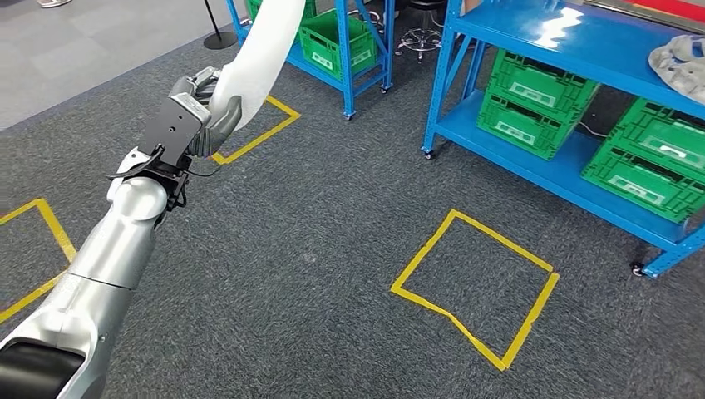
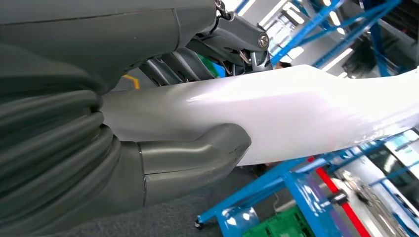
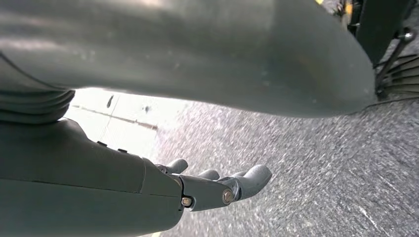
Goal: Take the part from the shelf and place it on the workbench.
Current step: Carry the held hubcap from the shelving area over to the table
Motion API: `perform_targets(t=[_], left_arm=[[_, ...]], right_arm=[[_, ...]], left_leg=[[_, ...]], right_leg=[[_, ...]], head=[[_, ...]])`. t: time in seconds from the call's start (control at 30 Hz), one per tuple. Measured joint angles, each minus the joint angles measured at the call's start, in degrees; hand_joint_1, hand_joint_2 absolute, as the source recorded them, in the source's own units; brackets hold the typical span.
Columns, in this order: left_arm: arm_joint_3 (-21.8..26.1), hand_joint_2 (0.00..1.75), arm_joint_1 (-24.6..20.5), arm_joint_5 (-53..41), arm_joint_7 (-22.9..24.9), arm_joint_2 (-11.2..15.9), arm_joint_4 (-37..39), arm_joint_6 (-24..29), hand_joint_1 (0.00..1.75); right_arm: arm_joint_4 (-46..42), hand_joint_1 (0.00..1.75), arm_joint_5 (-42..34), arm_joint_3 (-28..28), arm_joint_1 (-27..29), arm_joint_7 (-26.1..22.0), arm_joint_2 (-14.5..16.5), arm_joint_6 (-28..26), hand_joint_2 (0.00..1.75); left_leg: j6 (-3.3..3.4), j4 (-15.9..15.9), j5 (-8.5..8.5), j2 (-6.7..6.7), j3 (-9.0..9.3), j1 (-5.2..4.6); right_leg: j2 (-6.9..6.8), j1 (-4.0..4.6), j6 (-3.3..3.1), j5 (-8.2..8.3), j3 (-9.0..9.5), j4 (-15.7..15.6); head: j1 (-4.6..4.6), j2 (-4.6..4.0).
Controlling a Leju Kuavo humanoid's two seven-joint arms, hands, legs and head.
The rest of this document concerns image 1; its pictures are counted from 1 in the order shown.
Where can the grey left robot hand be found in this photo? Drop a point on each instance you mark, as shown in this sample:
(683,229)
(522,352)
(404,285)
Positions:
(226,121)

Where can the white curved plastic part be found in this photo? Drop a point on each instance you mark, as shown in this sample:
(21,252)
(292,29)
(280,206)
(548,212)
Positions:
(259,55)

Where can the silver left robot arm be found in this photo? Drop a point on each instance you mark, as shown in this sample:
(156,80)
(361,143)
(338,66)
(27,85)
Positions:
(110,253)

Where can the blue metal shelf rack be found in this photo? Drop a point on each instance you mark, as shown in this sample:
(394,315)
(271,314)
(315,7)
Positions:
(345,55)
(551,176)

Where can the black stool with chrome base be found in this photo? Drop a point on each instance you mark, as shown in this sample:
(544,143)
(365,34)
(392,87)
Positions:
(421,38)

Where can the grey wheel hubcap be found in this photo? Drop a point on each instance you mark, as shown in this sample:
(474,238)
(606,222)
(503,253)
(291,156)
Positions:
(683,66)

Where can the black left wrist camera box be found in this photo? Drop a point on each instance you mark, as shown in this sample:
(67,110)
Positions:
(171,129)

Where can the black stanchion post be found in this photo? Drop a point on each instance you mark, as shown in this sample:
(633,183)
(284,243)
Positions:
(220,39)

